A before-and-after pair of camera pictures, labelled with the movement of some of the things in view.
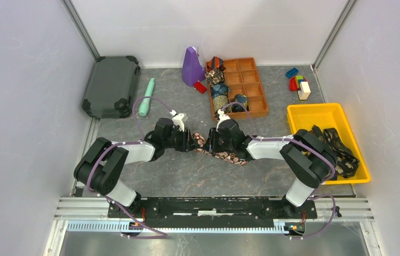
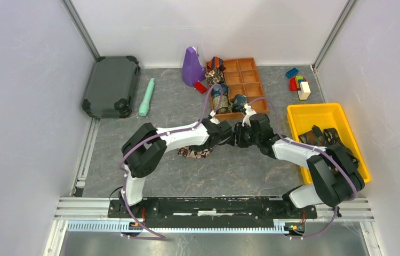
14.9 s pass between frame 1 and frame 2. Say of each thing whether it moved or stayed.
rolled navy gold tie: stayed
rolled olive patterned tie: stayed
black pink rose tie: moved
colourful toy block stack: stayed
